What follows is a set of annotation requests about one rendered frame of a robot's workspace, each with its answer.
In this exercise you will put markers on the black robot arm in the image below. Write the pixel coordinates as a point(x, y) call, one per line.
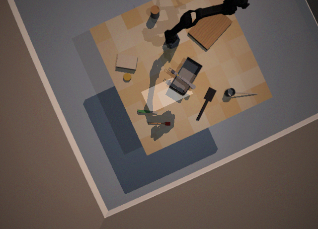
point(227, 8)

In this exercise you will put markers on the grey saucepan with long handle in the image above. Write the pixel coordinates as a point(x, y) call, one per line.
point(231, 92)

